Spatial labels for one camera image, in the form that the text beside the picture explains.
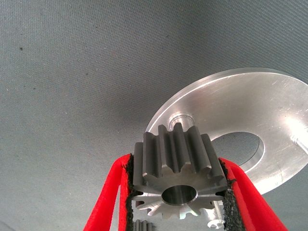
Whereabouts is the dark grey table cloth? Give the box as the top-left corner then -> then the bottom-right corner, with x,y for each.
0,0 -> 308,231

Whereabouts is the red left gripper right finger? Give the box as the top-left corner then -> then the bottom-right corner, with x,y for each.
218,157 -> 289,231

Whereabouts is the dark steel planetary gear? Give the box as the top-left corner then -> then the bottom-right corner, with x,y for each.
131,122 -> 229,221

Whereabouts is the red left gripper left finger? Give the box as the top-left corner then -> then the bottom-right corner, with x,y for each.
83,153 -> 135,231

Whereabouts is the round metal carrier plate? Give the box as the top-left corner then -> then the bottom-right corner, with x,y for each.
145,67 -> 308,197

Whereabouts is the bright steel planetary gear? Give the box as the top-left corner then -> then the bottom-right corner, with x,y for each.
133,219 -> 154,231

